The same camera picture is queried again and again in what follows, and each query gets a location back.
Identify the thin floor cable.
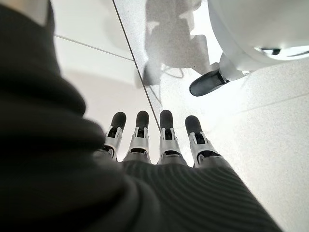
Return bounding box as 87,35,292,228
144,64,185,103

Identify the left black robot foot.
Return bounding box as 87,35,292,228
189,69,231,97

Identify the white glossy cabinet door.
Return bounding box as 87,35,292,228
54,35,160,165
49,0,136,62

